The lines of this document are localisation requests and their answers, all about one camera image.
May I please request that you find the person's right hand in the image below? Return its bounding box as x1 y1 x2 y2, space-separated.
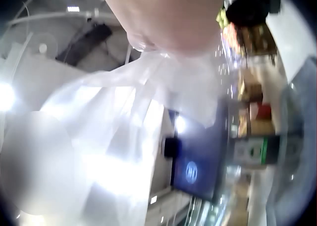
96 0 232 58

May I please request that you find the full shop shelf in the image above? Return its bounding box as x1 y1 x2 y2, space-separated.
215 8 281 167

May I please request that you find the clear plastic bag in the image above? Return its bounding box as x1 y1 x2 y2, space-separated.
37 46 239 226

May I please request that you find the dark blue monitor screen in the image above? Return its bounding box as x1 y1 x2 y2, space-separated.
164 97 229 201

